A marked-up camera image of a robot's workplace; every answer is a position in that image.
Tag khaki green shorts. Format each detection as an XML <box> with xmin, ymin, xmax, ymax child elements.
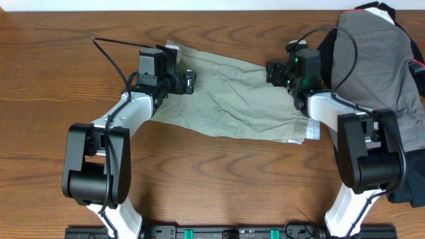
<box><xmin>152</xmin><ymin>45</ymin><xmax>320</xmax><ymax>144</ymax></box>

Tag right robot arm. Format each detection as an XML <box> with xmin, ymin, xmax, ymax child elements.
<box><xmin>266</xmin><ymin>40</ymin><xmax>406</xmax><ymax>238</ymax></box>

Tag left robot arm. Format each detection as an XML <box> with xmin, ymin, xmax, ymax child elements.
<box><xmin>62</xmin><ymin>44</ymin><xmax>196</xmax><ymax>238</ymax></box>

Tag grey shorts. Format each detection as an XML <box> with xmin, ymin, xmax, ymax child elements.
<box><xmin>331</xmin><ymin>10</ymin><xmax>424</xmax><ymax>151</ymax></box>

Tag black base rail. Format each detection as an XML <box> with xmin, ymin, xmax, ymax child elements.
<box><xmin>64</xmin><ymin>223</ymin><xmax>398</xmax><ymax>239</ymax></box>

